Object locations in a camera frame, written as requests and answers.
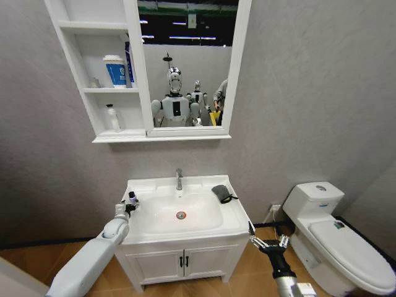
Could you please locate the white toilet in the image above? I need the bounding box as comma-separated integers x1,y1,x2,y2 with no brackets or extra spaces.
282,181,396,297

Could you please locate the white ceramic washbasin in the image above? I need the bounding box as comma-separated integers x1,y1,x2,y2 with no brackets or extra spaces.
121,174,250,246

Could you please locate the white toilet lid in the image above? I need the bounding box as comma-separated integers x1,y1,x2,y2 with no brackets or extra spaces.
308,217,396,295

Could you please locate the grey folded towel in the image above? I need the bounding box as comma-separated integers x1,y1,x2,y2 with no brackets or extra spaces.
211,184,239,205

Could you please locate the white bottle with black cap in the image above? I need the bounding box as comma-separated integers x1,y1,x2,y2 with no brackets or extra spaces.
105,103,121,133

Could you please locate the white vanity cabinet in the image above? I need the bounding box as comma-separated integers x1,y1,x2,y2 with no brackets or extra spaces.
113,234,250,294

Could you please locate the white and blue paper cup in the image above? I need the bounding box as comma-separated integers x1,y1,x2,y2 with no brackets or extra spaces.
102,54,129,90

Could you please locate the wall mirror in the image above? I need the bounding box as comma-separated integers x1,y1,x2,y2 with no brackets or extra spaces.
137,0,240,129

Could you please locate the white wall shelf cabinet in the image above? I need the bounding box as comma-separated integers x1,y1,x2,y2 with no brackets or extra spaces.
43,0,253,144

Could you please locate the tall blue tube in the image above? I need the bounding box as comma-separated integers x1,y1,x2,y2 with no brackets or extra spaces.
123,33,137,88

